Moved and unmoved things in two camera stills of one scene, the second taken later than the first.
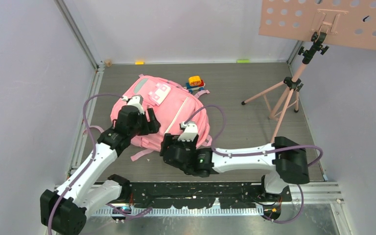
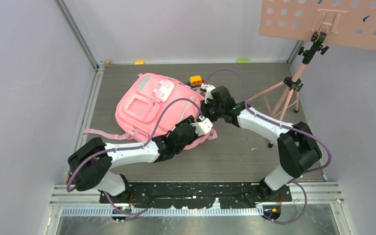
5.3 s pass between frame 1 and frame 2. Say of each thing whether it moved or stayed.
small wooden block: stayed
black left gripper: moved
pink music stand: stayed
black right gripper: moved
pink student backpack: moved
